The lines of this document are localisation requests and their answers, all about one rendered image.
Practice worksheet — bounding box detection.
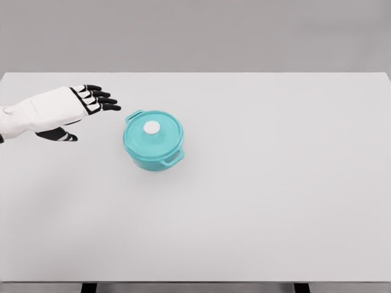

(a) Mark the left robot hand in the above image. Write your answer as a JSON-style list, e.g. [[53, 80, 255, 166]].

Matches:
[[18, 84, 122, 142]]

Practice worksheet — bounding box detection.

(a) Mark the teal pot with handles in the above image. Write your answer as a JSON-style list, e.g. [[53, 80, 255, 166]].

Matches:
[[123, 110, 186, 172]]

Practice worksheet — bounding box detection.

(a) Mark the teal pot lid white knob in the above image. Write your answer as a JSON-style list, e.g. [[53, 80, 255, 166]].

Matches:
[[123, 110, 185, 161]]

